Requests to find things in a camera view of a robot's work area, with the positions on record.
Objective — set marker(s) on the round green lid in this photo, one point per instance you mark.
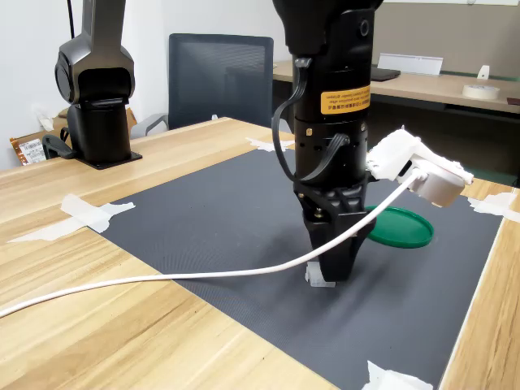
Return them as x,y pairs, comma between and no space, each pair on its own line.
402,229

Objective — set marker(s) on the black table clamp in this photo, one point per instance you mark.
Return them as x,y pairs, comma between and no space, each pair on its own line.
55,147

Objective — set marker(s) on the dark grey office chair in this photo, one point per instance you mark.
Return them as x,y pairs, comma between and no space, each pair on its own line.
219,81

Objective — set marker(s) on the black laptop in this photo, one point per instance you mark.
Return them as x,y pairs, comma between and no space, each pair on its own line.
386,74

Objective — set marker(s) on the dark red flat object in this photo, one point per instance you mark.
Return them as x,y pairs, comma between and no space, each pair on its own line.
514,101

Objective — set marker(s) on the dark grey mat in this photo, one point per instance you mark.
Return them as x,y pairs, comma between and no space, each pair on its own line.
203,211

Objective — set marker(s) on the small white bracket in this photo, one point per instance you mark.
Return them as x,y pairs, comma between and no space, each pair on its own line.
483,73

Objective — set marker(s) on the small white plastic terminal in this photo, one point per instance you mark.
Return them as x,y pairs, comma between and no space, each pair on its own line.
315,280

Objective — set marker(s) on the crumpled white paper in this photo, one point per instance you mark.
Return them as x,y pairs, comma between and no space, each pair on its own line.
44,121

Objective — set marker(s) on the brown cardboard box with label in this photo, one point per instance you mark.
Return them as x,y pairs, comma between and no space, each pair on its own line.
30,151

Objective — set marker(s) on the grey-brown partition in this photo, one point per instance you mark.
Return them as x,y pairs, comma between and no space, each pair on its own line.
447,32

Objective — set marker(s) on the white camera box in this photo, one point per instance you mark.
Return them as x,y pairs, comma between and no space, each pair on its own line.
406,154

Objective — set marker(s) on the beige masking tape roll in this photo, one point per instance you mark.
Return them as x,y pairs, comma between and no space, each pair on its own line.
480,92

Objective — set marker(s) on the white tape piece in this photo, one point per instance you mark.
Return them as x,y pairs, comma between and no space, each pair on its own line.
386,380
491,205
264,145
81,211

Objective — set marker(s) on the pale wooden background desk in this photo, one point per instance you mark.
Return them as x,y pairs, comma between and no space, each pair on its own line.
426,87

